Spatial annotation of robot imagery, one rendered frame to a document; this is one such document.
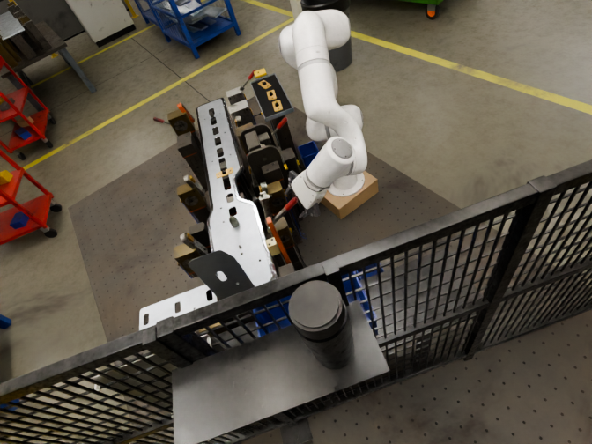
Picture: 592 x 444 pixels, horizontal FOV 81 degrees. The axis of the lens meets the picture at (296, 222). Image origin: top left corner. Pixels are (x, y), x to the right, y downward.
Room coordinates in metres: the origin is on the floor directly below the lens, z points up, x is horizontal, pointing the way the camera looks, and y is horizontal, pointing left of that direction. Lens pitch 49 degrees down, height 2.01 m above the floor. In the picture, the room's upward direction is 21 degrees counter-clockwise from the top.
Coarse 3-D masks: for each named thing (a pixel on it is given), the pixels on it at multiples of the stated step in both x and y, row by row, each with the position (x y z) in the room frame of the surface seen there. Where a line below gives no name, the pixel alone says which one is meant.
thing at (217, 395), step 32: (352, 320) 0.25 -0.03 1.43; (160, 352) 0.27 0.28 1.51; (224, 352) 0.27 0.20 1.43; (256, 352) 0.25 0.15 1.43; (288, 352) 0.23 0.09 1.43; (192, 384) 0.24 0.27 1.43; (224, 384) 0.22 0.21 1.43; (256, 384) 0.20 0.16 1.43; (288, 384) 0.18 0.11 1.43; (320, 384) 0.17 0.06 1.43; (352, 384) 0.15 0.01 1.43; (192, 416) 0.19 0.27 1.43; (224, 416) 0.17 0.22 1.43; (256, 416) 0.15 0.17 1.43
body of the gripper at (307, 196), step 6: (300, 174) 0.77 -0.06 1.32; (294, 180) 0.79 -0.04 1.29; (300, 180) 0.76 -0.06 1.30; (294, 186) 0.78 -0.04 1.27; (300, 186) 0.76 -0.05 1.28; (306, 186) 0.73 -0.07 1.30; (300, 192) 0.75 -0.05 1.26; (306, 192) 0.73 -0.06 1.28; (312, 192) 0.71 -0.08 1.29; (318, 192) 0.70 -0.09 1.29; (324, 192) 0.70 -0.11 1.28; (300, 198) 0.75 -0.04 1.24; (306, 198) 0.73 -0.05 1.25; (312, 198) 0.71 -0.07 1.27; (318, 198) 0.71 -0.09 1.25; (306, 204) 0.73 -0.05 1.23; (312, 204) 0.71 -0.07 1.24
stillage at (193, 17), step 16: (160, 0) 6.50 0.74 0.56; (224, 0) 5.66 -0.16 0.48; (176, 16) 5.35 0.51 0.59; (192, 16) 5.64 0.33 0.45; (208, 16) 5.78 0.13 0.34; (224, 16) 5.96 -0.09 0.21; (176, 32) 6.16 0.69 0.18; (192, 32) 5.81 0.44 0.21; (208, 32) 5.67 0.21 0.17; (192, 48) 5.35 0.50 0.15
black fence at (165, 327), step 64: (512, 192) 0.30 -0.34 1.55; (576, 192) 0.29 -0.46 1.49; (384, 256) 0.28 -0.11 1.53; (448, 256) 0.29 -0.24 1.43; (512, 256) 0.28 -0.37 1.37; (192, 320) 0.29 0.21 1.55; (256, 320) 0.29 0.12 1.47; (384, 320) 0.29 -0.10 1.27; (448, 320) 0.28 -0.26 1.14; (512, 320) 0.29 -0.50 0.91; (0, 384) 0.30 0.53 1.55; (64, 384) 0.30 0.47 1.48; (128, 384) 0.29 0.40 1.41; (384, 384) 0.28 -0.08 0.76
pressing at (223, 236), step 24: (216, 120) 1.79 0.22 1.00; (216, 168) 1.37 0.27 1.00; (240, 168) 1.30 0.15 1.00; (216, 192) 1.21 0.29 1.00; (216, 216) 1.06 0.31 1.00; (240, 216) 1.01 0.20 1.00; (216, 240) 0.93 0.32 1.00; (240, 240) 0.88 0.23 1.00; (264, 240) 0.84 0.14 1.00; (240, 264) 0.78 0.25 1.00; (264, 264) 0.74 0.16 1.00
